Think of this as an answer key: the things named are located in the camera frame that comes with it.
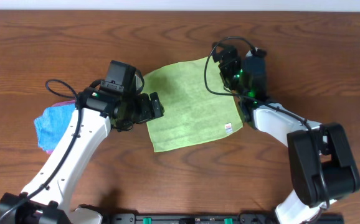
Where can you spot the purple folded microfiber cloth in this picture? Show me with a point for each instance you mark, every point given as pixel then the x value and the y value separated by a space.
pixel 70 102

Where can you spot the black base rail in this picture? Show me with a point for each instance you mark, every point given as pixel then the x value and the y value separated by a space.
pixel 223 218

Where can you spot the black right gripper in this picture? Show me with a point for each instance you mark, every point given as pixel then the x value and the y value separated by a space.
pixel 224 66

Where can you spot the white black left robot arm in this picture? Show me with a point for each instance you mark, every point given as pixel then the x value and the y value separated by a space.
pixel 47 197

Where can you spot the green microfiber cloth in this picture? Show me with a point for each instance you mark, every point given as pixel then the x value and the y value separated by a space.
pixel 195 109

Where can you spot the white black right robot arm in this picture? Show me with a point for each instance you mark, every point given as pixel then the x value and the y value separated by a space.
pixel 322 166

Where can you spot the blue folded microfiber cloth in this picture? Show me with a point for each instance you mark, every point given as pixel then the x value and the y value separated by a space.
pixel 51 125

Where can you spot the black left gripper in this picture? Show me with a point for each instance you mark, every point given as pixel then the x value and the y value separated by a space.
pixel 154 106

